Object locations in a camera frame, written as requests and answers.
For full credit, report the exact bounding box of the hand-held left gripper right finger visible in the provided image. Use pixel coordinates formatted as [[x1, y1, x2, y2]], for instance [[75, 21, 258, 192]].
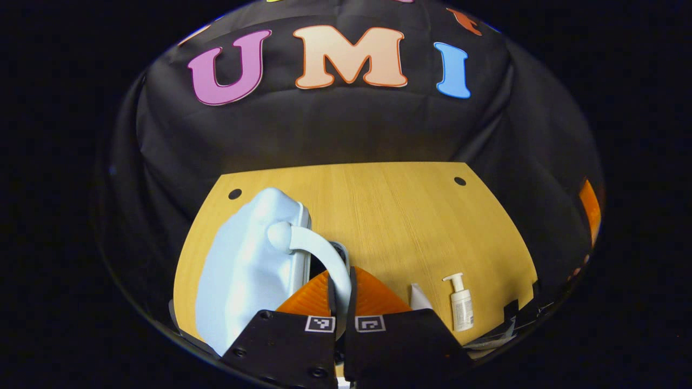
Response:
[[343, 266, 474, 389]]

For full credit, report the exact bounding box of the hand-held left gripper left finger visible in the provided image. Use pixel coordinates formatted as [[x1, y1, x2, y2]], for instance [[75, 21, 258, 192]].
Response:
[[221, 269, 340, 389]]

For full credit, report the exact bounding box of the white squeeze tube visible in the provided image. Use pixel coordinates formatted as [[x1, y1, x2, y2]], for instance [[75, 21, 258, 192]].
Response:
[[410, 283, 433, 311]]

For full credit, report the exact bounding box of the white pump bottle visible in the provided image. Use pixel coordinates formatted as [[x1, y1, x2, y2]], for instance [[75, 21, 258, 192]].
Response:
[[442, 272, 475, 332]]

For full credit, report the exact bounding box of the light blue suitcase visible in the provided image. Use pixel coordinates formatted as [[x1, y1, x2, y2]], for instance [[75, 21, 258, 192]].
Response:
[[195, 186, 352, 357]]

